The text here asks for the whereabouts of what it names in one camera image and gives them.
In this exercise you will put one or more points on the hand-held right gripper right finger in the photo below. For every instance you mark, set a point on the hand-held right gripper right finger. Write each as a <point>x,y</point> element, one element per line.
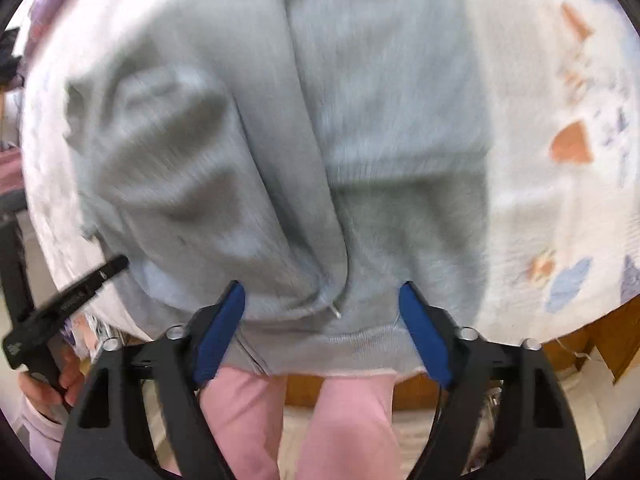
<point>422,332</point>

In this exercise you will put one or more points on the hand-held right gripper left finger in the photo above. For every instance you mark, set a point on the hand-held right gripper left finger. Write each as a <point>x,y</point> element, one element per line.
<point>220,332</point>

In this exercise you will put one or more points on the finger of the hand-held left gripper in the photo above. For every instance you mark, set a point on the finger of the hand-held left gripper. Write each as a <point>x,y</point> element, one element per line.
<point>75,300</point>

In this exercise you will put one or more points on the grey hoodie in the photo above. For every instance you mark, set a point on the grey hoodie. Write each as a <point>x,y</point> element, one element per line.
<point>200,160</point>

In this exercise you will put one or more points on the person's left forearm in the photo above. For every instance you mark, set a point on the person's left forearm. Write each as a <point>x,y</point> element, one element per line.
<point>32,442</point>

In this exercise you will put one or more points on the person's left hand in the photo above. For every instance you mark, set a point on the person's left hand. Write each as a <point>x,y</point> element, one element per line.
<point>42,395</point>

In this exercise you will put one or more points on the leaf-print bed sheet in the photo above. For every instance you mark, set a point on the leaf-print bed sheet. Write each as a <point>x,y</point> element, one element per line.
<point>540,210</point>

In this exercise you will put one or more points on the purple floral quilt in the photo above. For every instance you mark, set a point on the purple floral quilt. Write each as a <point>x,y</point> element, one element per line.
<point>45,15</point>

